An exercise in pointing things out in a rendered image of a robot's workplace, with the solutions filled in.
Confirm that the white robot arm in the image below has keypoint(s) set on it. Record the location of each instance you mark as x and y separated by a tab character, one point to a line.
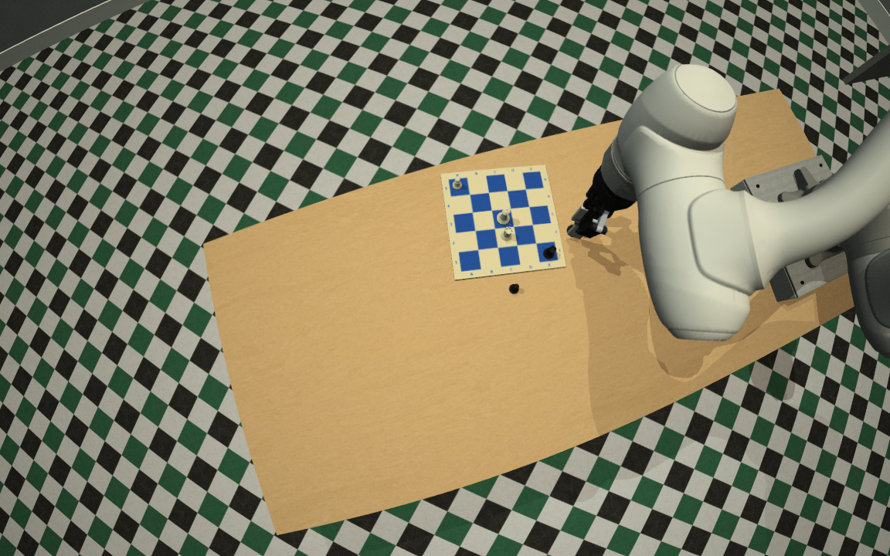
706	249

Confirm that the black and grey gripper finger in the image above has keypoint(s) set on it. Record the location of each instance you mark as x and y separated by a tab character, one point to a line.
585	206
591	220

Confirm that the blue and cream chessboard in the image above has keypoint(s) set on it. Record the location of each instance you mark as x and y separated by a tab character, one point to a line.
476	246

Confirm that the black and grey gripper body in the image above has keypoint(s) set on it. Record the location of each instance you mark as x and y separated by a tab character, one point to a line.
608	200

